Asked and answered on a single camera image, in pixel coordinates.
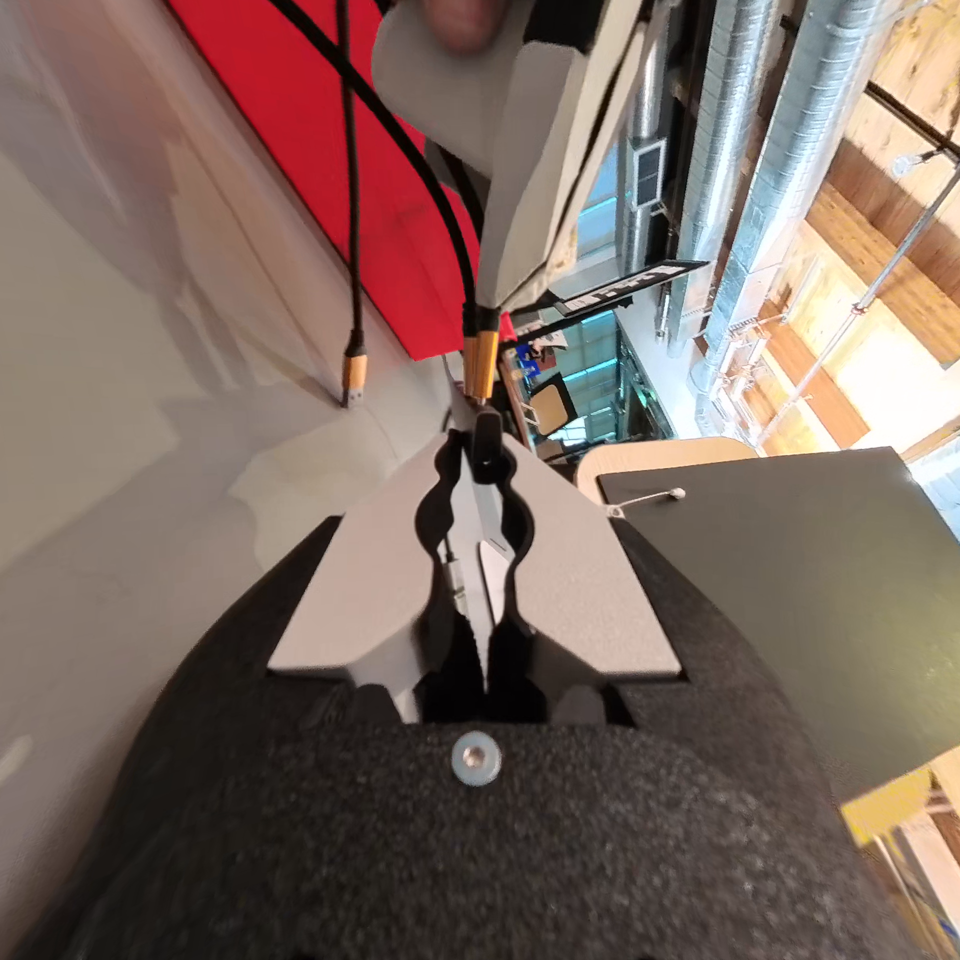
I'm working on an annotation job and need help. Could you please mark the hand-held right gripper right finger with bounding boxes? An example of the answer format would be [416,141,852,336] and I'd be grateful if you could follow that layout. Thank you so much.
[487,435,682,721]

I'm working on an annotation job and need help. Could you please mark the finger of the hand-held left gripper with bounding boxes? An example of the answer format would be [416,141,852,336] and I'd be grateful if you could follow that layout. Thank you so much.
[425,138,489,219]
[371,0,654,310]

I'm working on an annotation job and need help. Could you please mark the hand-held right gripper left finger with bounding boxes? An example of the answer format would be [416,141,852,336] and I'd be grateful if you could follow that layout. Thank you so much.
[267,431,459,723]

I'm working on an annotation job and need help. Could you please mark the grey USB hub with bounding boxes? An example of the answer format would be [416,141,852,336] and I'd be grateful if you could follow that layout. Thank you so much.
[442,390,519,612]

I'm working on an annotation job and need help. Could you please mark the black cable orange plugs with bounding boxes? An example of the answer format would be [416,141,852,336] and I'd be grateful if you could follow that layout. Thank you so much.
[266,0,502,410]

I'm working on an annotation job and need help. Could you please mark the grey desk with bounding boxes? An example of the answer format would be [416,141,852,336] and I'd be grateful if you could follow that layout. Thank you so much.
[0,0,466,751]

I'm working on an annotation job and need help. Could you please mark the person's left hand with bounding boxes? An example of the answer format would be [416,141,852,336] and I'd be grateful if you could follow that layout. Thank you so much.
[423,0,502,54]

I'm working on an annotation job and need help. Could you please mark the white air vent grille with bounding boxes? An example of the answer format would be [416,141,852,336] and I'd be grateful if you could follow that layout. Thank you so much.
[628,138,669,211]

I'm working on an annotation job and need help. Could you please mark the red plastic bin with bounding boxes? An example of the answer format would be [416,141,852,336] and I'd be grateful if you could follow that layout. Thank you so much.
[165,0,481,365]

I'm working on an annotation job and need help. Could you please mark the black framed marker sign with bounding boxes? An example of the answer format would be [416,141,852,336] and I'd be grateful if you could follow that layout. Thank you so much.
[551,258,710,316]

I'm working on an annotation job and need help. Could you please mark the black panel wooden edge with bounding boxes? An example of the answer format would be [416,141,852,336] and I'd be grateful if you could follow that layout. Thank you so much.
[576,438,960,841]

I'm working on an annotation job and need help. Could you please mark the metal ceiling pipe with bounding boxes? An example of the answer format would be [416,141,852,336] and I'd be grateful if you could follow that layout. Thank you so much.
[750,157,960,451]

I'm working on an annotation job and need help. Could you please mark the steel wire white tip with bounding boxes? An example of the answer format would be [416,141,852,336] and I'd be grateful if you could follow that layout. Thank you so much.
[606,487,687,520]

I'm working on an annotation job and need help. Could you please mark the silver ventilation duct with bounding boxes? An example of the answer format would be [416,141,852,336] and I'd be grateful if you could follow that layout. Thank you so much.
[697,0,912,451]
[660,0,789,339]

